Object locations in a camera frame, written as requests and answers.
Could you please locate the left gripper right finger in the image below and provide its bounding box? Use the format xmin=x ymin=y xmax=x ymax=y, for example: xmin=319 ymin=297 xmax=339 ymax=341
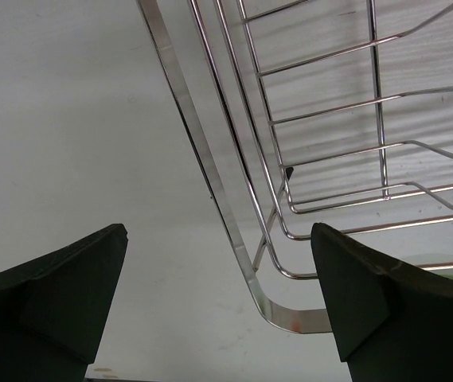
xmin=310 ymin=223 xmax=453 ymax=381

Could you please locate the lime green plate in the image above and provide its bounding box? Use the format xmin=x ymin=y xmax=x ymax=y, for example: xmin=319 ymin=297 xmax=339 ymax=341
xmin=404 ymin=253 xmax=453 ymax=279

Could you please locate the wire dish rack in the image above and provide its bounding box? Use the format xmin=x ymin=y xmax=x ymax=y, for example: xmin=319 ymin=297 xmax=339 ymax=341
xmin=139 ymin=1 xmax=453 ymax=334

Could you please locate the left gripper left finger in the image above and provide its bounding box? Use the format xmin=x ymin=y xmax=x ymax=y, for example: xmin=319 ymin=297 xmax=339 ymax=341
xmin=0 ymin=224 xmax=128 ymax=381

